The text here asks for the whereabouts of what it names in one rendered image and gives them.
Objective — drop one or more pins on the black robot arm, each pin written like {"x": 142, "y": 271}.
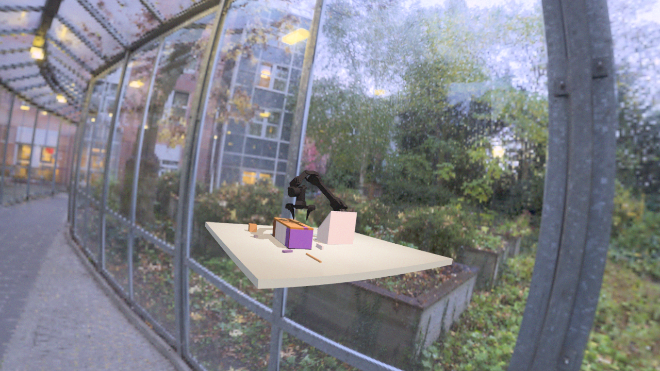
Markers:
{"x": 294, "y": 190}

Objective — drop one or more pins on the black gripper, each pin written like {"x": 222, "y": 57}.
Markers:
{"x": 291, "y": 207}

